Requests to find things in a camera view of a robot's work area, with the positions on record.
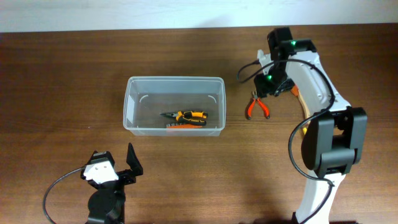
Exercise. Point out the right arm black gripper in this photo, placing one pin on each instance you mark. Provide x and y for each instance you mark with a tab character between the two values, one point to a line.
261	88

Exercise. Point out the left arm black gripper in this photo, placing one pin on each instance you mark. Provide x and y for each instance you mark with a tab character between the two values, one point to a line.
130	177

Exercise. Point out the orange scraper wooden handle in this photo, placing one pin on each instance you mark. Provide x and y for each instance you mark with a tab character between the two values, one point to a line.
295	91

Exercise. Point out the orange screwdriver bit holder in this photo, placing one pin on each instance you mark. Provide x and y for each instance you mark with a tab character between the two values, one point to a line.
182	126

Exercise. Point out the yellow black long-nose pliers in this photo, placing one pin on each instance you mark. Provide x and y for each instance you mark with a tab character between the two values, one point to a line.
196	118

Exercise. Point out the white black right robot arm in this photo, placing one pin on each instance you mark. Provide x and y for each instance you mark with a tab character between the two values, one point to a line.
334	139

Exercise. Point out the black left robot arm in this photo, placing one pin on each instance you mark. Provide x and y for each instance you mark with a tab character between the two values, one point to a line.
107	204

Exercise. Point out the clear plastic container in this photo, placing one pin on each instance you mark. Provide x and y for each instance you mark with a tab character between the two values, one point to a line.
148	98

